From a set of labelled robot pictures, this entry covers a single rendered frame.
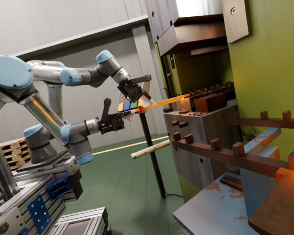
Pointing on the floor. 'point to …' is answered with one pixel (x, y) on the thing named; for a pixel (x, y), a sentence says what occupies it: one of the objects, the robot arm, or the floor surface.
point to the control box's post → (152, 155)
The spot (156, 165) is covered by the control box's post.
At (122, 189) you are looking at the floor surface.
